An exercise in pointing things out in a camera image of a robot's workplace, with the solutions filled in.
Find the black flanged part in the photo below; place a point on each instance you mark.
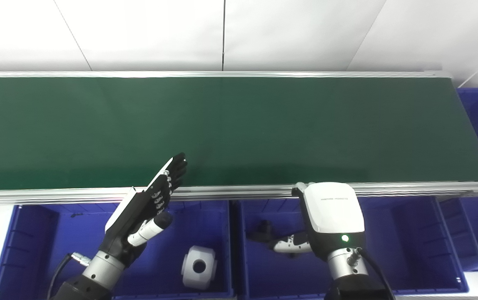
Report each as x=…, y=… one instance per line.
x=264, y=231

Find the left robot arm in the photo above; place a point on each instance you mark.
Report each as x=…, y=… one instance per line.
x=97, y=275

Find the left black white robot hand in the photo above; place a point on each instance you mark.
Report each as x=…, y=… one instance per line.
x=133, y=225

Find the white block part with hole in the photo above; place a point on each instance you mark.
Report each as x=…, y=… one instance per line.
x=198, y=266

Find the green conveyor belt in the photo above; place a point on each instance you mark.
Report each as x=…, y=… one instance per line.
x=239, y=129
x=230, y=192

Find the thin grey rod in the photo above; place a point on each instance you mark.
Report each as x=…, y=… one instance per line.
x=476, y=72

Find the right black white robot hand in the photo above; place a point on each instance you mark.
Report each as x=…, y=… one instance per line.
x=332, y=212

